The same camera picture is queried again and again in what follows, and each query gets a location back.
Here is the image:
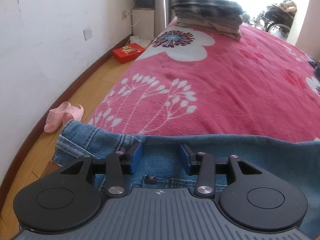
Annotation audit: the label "blue denim jeans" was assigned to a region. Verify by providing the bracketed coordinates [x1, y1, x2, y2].
[51, 119, 320, 240]

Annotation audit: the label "folded beige grey clothes stack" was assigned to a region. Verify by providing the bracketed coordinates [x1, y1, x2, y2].
[176, 11, 242, 40]

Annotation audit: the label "dark blue clothes pile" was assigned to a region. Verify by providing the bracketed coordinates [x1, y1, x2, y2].
[308, 60, 320, 81]

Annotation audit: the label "pink slipper right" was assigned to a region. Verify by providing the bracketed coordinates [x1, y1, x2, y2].
[62, 104, 84, 125]

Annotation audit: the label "pink slipper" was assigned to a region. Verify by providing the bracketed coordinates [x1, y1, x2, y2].
[44, 101, 71, 134]
[62, 104, 84, 125]

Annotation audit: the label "pink slipper left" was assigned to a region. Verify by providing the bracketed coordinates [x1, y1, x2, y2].
[44, 101, 71, 134]

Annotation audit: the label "pink floral fleece blanket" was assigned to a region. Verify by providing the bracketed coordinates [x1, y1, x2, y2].
[88, 23, 319, 142]

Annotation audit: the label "red gift box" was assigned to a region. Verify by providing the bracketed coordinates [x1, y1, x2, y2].
[112, 43, 146, 64]

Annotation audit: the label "white small cabinet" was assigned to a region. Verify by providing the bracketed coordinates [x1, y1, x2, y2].
[132, 8, 155, 40]

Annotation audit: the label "black wheelchair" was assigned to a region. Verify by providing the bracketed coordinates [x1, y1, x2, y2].
[259, 0, 297, 40]

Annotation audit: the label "grey curtain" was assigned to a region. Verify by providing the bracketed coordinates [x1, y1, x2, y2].
[154, 0, 174, 37]

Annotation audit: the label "white blank wall plate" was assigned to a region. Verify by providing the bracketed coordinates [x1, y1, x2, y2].
[83, 28, 93, 41]

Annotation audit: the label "white wall socket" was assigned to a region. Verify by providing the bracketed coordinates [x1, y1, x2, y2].
[121, 11, 128, 20]

